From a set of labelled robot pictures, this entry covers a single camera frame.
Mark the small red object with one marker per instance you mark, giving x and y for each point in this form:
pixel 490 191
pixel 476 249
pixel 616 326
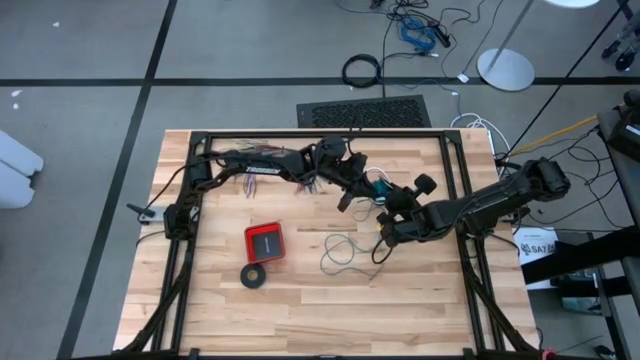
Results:
pixel 549 354

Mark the black equipment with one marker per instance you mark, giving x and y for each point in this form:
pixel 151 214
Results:
pixel 627 132

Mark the red and black box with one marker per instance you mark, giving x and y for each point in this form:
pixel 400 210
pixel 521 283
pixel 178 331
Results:
pixel 265 243

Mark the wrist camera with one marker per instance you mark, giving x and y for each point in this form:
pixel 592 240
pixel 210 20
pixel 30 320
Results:
pixel 345 201
pixel 384 220

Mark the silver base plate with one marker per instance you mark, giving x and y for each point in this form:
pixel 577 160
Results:
pixel 155 215

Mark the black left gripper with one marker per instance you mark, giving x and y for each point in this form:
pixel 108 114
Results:
pixel 357 182

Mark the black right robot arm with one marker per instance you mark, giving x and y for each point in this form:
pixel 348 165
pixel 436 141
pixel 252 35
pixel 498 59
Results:
pixel 490 205

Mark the black tape roll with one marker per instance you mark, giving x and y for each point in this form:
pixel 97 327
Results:
pixel 246 276

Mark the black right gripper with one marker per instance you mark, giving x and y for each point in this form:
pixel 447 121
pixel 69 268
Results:
pixel 400 197

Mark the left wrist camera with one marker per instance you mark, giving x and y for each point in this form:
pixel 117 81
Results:
pixel 345 201

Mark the black beam structure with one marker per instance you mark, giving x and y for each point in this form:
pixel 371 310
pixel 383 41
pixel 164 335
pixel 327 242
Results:
pixel 575 256

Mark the yellow floor strip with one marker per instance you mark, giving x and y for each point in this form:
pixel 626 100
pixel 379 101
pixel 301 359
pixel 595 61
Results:
pixel 555 135

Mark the black wheeled base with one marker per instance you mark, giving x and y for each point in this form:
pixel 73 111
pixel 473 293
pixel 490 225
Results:
pixel 625 61

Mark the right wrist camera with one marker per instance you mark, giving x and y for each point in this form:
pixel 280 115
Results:
pixel 384 220

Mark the white foam block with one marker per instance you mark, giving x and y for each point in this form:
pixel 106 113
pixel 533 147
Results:
pixel 15 170

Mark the black power strip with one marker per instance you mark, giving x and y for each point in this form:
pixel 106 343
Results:
pixel 442 37

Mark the grey round-base stand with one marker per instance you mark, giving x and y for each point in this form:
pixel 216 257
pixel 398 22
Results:
pixel 506 70

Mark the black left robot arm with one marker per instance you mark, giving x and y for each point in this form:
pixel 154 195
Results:
pixel 250 170

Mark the white paper sign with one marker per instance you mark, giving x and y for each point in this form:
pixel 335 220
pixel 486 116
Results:
pixel 537 247

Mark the black thin pole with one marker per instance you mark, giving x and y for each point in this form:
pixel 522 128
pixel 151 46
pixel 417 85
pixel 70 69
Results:
pixel 565 77

